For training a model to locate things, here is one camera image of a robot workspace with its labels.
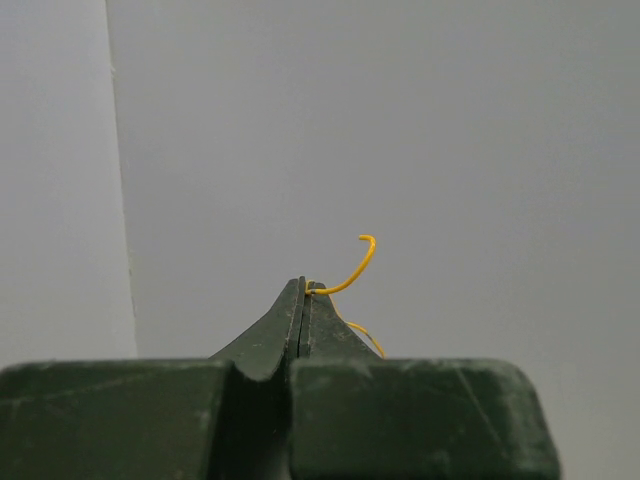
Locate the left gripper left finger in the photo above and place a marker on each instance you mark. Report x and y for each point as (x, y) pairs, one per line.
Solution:
(222, 417)

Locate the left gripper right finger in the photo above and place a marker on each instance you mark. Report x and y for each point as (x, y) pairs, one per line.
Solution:
(355, 415)

